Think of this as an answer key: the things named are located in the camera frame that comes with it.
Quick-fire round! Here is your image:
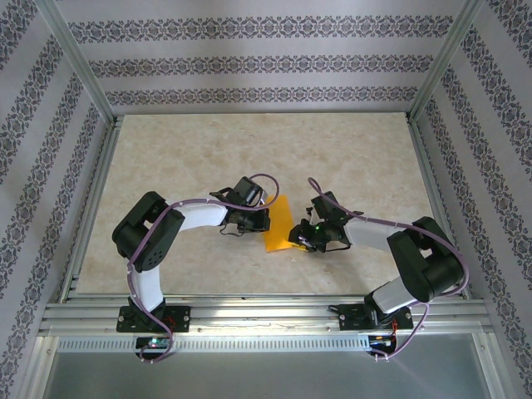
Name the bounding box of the orange paper sheet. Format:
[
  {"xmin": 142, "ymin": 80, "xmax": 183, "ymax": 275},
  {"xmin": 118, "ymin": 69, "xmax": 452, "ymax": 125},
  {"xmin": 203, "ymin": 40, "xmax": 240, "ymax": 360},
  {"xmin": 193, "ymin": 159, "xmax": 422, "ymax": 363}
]
[{"xmin": 262, "ymin": 193, "xmax": 294, "ymax": 254}]

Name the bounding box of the small controller board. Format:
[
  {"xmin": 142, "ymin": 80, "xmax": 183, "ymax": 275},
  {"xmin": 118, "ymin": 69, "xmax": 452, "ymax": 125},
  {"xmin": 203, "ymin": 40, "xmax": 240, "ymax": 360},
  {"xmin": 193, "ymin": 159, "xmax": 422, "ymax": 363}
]
[{"xmin": 368, "ymin": 333, "xmax": 399, "ymax": 348}]

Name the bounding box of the grey metal panel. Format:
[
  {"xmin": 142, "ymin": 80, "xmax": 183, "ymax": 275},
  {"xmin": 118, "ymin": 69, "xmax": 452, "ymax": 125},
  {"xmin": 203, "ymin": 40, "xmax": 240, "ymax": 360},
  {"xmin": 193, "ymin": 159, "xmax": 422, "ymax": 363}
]
[{"xmin": 35, "ymin": 334, "xmax": 500, "ymax": 399}]

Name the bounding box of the controller board with green light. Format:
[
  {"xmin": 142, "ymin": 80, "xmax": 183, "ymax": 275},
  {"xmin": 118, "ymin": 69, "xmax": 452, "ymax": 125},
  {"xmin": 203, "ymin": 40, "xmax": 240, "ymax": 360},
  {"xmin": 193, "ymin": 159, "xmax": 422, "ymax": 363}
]
[{"xmin": 135, "ymin": 335, "xmax": 172, "ymax": 351}]

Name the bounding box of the thin black left gripper wire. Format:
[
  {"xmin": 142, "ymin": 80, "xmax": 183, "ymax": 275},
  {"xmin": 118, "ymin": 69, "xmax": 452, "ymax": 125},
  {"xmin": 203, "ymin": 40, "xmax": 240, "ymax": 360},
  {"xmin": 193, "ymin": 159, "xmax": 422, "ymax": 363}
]
[{"xmin": 219, "ymin": 222, "xmax": 247, "ymax": 238}]

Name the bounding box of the thin black gripper wire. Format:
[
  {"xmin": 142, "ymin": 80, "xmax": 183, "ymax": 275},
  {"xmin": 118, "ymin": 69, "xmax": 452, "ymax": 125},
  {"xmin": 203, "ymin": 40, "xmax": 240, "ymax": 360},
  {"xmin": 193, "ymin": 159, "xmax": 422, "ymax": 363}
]
[
  {"xmin": 322, "ymin": 239, "xmax": 353, "ymax": 254},
  {"xmin": 219, "ymin": 222, "xmax": 247, "ymax": 238}
]

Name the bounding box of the thin black right gripper wire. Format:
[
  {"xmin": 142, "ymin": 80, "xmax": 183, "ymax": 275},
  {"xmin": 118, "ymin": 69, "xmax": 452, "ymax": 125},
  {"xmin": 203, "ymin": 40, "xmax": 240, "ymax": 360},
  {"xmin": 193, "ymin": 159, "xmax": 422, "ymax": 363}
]
[{"xmin": 322, "ymin": 239, "xmax": 353, "ymax": 254}]

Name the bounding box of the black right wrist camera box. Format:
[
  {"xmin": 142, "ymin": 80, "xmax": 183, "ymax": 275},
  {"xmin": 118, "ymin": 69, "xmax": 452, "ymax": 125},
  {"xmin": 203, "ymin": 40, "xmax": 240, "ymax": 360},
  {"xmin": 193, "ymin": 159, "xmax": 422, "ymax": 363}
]
[{"xmin": 311, "ymin": 190, "xmax": 344, "ymax": 221}]

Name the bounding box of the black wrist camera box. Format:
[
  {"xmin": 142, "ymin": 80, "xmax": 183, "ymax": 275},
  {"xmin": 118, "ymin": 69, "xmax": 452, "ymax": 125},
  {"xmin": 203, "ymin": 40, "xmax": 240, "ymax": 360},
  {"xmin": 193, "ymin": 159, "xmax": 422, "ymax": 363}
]
[
  {"xmin": 311, "ymin": 190, "xmax": 344, "ymax": 221},
  {"xmin": 232, "ymin": 176, "xmax": 262, "ymax": 205}
]

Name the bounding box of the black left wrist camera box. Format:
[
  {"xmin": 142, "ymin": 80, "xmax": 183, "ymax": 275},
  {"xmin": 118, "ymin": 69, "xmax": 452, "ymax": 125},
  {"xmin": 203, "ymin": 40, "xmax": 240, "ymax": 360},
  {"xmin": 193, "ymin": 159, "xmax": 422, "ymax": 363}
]
[{"xmin": 232, "ymin": 176, "xmax": 262, "ymax": 205}]

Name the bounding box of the aluminium mounting rail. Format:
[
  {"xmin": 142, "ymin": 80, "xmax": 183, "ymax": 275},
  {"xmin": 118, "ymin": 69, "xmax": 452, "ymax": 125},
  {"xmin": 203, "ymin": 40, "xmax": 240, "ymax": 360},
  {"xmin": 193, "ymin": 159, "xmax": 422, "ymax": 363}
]
[{"xmin": 39, "ymin": 301, "xmax": 494, "ymax": 336}]

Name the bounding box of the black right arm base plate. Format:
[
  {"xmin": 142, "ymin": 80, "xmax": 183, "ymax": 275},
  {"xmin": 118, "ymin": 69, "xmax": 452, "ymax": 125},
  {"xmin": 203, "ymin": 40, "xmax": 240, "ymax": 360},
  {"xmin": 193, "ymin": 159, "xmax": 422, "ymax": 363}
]
[{"xmin": 338, "ymin": 303, "xmax": 414, "ymax": 333}]

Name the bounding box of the slotted grey cable duct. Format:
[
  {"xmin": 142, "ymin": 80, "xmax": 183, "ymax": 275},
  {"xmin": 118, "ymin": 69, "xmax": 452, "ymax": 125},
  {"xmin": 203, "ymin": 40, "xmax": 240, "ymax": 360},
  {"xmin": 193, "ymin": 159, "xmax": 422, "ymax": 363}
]
[{"xmin": 56, "ymin": 335, "xmax": 372, "ymax": 353}]

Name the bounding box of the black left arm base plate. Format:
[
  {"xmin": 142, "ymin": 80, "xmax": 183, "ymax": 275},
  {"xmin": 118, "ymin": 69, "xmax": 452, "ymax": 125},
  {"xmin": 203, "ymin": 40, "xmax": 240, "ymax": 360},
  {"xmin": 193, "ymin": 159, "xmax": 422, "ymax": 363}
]
[{"xmin": 117, "ymin": 305, "xmax": 192, "ymax": 333}]

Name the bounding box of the aluminium side rail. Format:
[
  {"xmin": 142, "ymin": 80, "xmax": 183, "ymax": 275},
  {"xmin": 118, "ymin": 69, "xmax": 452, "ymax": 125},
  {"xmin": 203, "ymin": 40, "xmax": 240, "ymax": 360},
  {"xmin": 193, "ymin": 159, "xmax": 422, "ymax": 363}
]
[{"xmin": 60, "ymin": 115, "xmax": 124, "ymax": 303}]

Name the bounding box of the aluminium frame post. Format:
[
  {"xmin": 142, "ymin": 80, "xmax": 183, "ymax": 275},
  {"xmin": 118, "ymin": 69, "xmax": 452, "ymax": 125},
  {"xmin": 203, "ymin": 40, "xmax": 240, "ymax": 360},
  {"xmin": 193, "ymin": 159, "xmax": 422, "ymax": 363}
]
[
  {"xmin": 36, "ymin": 0, "xmax": 116, "ymax": 126},
  {"xmin": 408, "ymin": 0, "xmax": 485, "ymax": 124}
]

